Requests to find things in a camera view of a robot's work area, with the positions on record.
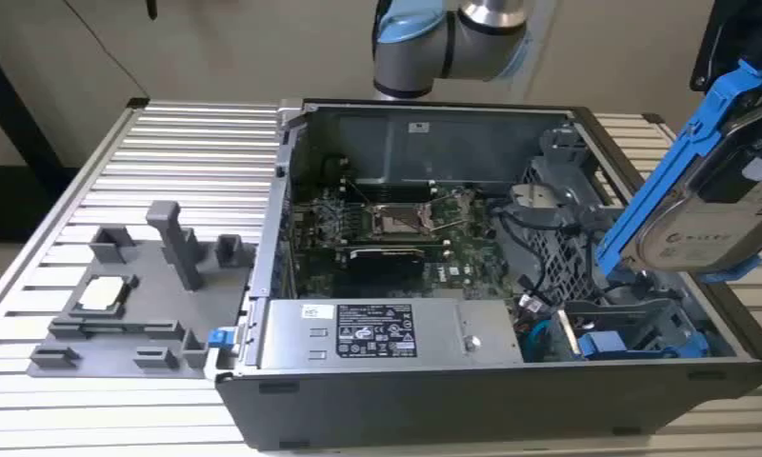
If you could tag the green motherboard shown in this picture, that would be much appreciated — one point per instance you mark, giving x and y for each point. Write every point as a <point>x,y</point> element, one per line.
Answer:
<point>463,247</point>

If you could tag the black open PC case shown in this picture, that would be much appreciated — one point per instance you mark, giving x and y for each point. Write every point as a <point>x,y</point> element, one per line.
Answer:
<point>482,409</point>

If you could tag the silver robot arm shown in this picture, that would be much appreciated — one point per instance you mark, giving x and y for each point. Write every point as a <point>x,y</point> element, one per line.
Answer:
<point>419,62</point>

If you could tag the blue case latch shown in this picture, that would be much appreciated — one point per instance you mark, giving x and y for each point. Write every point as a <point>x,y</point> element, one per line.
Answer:
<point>220,339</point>

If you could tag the silver CPU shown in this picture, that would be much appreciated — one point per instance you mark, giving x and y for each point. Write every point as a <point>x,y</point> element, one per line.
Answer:
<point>104,291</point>

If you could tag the black graphics card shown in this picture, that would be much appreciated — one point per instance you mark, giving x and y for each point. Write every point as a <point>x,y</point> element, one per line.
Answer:
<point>384,269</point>

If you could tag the grey parts rack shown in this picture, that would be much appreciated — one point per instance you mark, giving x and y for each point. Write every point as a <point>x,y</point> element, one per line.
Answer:
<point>158,323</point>

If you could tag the hard disk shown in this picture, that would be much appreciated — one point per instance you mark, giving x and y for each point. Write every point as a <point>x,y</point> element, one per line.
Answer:
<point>686,228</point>

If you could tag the silver power supply unit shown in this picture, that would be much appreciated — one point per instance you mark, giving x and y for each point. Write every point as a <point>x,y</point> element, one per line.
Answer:
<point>292,343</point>

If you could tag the blue plastic bay bracket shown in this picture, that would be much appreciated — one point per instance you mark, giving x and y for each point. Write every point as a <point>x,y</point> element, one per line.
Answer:
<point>599,345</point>

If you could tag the grey metal disk bay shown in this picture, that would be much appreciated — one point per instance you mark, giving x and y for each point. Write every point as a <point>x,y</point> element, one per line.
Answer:
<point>647,328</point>

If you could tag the grey perforated drive cage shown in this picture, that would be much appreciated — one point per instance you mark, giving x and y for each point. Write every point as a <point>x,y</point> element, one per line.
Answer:
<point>564,252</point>

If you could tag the CPU socket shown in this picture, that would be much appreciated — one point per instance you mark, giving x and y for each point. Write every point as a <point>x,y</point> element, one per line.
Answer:
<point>393,224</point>

